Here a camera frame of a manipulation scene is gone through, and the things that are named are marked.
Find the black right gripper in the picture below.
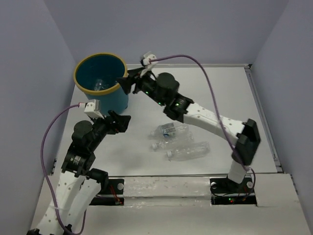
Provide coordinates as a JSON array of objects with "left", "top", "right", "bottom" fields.
[{"left": 116, "top": 66, "right": 165, "bottom": 106}]

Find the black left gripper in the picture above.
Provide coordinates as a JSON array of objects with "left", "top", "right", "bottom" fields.
[{"left": 89, "top": 110, "right": 131, "bottom": 150}]

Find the small bottle black cap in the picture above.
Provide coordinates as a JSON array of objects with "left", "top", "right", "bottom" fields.
[{"left": 105, "top": 77, "right": 117, "bottom": 88}]

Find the clear wide-mouth plastic jar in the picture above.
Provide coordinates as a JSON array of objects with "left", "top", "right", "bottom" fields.
[{"left": 93, "top": 79, "right": 107, "bottom": 91}]

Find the clear bottle green white label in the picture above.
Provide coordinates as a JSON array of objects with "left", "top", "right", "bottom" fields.
[{"left": 149, "top": 122, "right": 189, "bottom": 139}]

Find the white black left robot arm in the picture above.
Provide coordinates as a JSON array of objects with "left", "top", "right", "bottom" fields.
[{"left": 27, "top": 110, "right": 131, "bottom": 235}]

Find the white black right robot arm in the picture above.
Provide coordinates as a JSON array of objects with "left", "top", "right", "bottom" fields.
[{"left": 117, "top": 68, "right": 261, "bottom": 192}]

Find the teal bin yellow rim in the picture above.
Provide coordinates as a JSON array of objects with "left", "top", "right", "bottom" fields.
[{"left": 73, "top": 53, "right": 129, "bottom": 115}]

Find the crushed clear plastic bottle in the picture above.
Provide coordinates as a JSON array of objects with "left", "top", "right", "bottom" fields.
[{"left": 151, "top": 135, "right": 194, "bottom": 151}]

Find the clear bottle white cap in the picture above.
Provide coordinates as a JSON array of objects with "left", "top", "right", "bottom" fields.
[{"left": 165, "top": 141, "right": 210, "bottom": 162}]

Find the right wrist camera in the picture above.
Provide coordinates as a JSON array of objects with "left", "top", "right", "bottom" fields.
[{"left": 140, "top": 51, "right": 158, "bottom": 77}]

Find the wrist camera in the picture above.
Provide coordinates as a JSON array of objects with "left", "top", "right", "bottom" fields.
[
  {"left": 78, "top": 99, "right": 104, "bottom": 119},
  {"left": 140, "top": 51, "right": 158, "bottom": 77}
]

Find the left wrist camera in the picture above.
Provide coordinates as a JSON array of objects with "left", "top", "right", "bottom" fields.
[{"left": 78, "top": 99, "right": 104, "bottom": 119}]

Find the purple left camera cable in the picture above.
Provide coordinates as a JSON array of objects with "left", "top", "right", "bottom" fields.
[{"left": 40, "top": 104, "right": 88, "bottom": 235}]

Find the purple camera cable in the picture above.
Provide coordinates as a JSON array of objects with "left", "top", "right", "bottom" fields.
[
  {"left": 40, "top": 104, "right": 88, "bottom": 235},
  {"left": 149, "top": 55, "right": 256, "bottom": 196}
]

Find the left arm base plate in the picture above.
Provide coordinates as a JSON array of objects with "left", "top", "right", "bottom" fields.
[{"left": 89, "top": 178, "right": 124, "bottom": 206}]

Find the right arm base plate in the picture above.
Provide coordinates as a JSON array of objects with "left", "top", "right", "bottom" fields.
[{"left": 210, "top": 177, "right": 257, "bottom": 206}]

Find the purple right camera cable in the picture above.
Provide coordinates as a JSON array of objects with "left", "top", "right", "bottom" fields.
[{"left": 149, "top": 55, "right": 256, "bottom": 196}]

